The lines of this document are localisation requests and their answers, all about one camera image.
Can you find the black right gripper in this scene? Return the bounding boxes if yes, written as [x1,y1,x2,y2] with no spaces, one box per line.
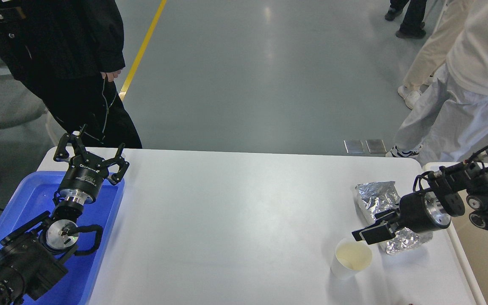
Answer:
[351,194,452,245]

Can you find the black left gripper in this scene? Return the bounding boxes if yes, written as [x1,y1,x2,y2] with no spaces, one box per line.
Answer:
[53,124,130,204]

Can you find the white paper cup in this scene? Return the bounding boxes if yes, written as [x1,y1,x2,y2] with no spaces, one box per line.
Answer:
[330,238,373,280]

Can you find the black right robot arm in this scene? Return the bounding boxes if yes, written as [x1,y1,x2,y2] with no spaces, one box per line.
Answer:
[352,145,488,244]

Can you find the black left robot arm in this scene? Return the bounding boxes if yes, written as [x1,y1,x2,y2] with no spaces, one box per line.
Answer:
[0,125,129,305]

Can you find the silver foil bag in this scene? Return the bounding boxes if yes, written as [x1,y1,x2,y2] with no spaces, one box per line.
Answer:
[354,181,433,255]

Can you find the blue plastic tray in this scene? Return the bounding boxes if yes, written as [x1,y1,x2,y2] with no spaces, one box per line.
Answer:
[0,171,125,305]

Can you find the right metal floor plate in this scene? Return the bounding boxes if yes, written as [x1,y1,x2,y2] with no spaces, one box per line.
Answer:
[365,139,387,154]

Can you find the metal floor plate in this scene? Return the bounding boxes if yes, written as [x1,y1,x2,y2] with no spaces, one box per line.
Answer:
[344,139,365,154]
[365,139,387,154]

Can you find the left metal floor plate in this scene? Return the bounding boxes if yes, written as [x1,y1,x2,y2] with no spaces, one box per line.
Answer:
[344,139,365,154]

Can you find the beige plastic bin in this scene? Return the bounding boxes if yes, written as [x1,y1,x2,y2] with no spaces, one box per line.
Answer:
[423,161,488,305]

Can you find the person in black clothes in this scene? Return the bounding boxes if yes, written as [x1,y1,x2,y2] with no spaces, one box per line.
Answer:
[0,0,143,149]

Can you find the person in white clothes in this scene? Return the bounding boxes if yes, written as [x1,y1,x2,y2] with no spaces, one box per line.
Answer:
[386,0,488,165]

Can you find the person in dark trousers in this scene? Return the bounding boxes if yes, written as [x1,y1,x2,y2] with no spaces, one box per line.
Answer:
[385,0,427,40]

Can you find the person in beige trousers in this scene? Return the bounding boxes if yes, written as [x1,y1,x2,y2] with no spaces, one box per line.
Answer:
[397,0,473,109]

